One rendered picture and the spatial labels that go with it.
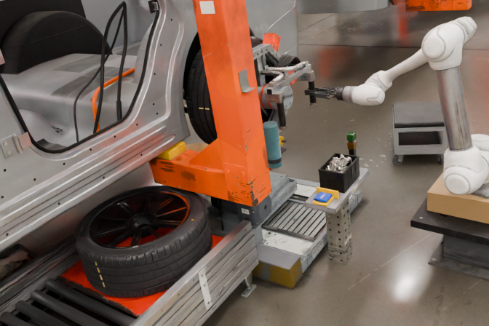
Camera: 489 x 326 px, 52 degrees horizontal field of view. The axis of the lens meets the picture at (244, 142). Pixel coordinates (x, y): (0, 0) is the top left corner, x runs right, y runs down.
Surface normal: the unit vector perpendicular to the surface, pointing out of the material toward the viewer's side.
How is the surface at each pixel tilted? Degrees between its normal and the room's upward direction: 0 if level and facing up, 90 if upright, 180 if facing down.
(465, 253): 90
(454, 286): 0
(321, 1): 107
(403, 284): 0
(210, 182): 90
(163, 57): 90
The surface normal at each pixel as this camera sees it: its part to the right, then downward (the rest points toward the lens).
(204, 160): -0.56, 0.41
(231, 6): 0.81, 0.13
